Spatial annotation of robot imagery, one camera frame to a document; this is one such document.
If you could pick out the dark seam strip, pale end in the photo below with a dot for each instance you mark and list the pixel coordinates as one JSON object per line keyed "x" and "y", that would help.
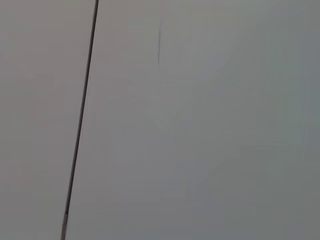
{"x": 81, "y": 107}

